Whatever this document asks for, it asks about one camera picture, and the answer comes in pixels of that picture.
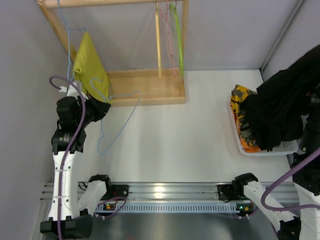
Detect light blue wire hanger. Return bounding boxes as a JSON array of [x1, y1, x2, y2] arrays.
[[90, 77, 142, 156]]

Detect black trousers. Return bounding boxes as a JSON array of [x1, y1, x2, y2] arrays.
[[240, 46, 320, 151]]

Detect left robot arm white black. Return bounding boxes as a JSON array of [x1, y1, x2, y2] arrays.
[[39, 96, 111, 240]]

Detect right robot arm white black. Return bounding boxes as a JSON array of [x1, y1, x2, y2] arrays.
[[231, 88, 320, 240]]

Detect wooden hanger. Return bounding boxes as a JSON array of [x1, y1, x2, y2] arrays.
[[154, 0, 162, 78]]

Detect pink hanger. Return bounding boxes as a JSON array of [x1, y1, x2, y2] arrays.
[[160, 0, 177, 77]]

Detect green hanger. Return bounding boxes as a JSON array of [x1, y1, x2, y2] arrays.
[[169, 3, 184, 76]]

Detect yellow-green garment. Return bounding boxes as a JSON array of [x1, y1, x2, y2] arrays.
[[72, 32, 111, 104]]

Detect wooden clothes rack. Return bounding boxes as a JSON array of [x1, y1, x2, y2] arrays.
[[36, 0, 186, 106]]

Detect orange camouflage clothes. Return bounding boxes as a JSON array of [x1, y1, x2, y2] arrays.
[[230, 84, 261, 153]]

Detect white laundry basket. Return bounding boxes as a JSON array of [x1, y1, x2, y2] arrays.
[[226, 100, 299, 157]]

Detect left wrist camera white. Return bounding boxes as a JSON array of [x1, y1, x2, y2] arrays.
[[59, 83, 89, 100]]

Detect aluminium mounting rail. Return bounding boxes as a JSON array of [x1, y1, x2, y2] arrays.
[[39, 181, 301, 202]]

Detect grey slotted cable duct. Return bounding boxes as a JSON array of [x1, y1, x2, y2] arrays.
[[95, 201, 240, 214]]

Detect grey wall conduit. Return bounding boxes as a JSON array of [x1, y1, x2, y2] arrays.
[[259, 0, 307, 77]]

